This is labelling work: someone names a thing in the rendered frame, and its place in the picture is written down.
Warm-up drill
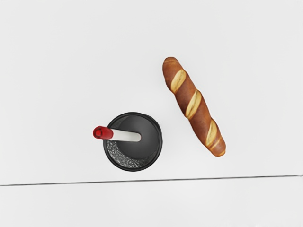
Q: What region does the black mesh pen holder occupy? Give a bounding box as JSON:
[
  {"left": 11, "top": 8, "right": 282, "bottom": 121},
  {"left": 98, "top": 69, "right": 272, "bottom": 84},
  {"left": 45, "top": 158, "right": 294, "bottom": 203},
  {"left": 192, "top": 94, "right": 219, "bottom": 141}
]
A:
[{"left": 103, "top": 112, "right": 163, "bottom": 172}]

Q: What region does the brown bread baguette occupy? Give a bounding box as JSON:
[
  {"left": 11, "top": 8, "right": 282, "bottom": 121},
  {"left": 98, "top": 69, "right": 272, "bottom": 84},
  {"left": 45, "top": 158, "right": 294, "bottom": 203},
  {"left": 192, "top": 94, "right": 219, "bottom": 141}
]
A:
[{"left": 162, "top": 56, "right": 226, "bottom": 157}]

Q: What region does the white pen with red cap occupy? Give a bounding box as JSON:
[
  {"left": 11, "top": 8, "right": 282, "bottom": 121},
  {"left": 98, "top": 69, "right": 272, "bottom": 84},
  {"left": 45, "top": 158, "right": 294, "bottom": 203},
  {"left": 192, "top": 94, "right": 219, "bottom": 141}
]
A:
[{"left": 92, "top": 125, "right": 142, "bottom": 143}]

